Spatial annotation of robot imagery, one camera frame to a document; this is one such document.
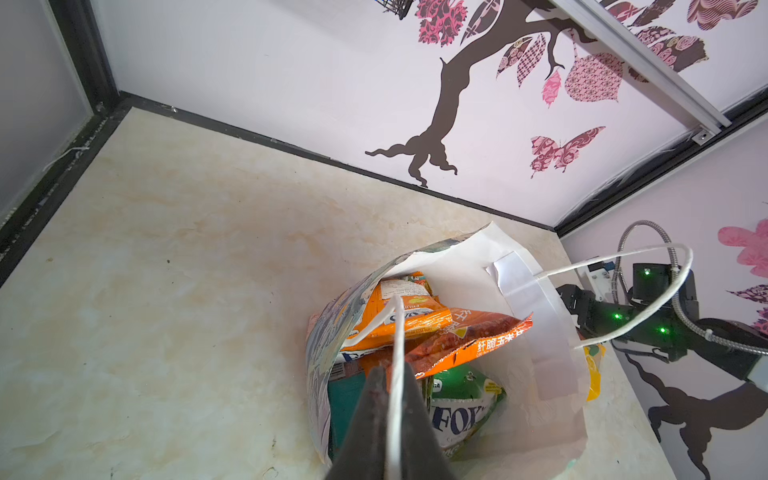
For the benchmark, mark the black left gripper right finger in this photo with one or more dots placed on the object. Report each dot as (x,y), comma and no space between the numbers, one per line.
(421,456)

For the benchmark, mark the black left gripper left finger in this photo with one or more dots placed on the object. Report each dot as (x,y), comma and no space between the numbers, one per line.
(363,453)

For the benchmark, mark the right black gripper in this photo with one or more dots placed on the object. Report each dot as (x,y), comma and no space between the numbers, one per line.
(593,318)

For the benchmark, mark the yellow corn snack bag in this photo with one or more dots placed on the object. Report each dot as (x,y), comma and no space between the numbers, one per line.
(594,355)

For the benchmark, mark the teal snack bag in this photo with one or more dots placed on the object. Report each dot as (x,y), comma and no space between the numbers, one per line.
(343,394)

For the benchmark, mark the light green snack bag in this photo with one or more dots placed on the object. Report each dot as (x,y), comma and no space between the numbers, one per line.
(461,401)

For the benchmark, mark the patterned paper bag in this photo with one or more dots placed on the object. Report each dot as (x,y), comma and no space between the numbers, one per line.
(538,430)

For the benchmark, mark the orange chip snack bag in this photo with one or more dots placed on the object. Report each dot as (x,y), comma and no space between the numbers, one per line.
(471,335)

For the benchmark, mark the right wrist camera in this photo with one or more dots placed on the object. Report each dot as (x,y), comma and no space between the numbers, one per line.
(599,278)

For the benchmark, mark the rear aluminium rail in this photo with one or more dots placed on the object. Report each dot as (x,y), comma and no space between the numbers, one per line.
(682,99)

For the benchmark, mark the black wire basket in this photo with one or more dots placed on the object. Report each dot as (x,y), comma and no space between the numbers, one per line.
(400,8)

